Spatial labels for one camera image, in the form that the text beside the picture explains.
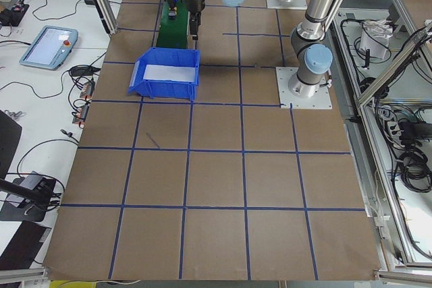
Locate black monitor stand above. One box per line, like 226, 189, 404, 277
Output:
1, 111, 56, 270

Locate green conveyor belt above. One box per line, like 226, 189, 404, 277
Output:
156, 1, 188, 49

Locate near teach pendant tablet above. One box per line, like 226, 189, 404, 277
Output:
19, 25, 78, 70

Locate yellow push button switch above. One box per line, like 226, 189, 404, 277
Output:
167, 0, 178, 20

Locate white paper bag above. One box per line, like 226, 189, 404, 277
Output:
359, 20, 393, 59

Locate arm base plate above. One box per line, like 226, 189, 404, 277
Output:
266, 0, 307, 10
275, 67, 332, 110

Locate left blue plastic bin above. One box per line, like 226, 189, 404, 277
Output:
128, 47, 200, 100

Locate white foam pad left bin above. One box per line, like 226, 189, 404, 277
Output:
142, 65, 196, 82

